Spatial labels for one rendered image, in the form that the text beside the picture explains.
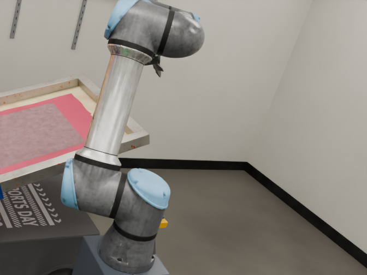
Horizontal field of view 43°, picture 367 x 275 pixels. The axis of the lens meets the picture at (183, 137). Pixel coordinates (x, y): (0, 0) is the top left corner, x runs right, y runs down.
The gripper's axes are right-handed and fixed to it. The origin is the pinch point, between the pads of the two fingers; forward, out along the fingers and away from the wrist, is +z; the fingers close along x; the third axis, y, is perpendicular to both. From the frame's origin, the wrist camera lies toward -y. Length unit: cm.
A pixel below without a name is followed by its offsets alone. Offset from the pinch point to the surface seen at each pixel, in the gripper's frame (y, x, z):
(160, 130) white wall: -199, 130, 151
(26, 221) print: 12, -51, 41
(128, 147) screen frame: 29.3, -19.9, 9.0
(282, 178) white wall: -144, 254, 212
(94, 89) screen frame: -11.5, -14.4, 6.3
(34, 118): -8.5, -39.2, 12.0
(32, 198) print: -3, -44, 43
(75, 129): 7.3, -29.8, 11.1
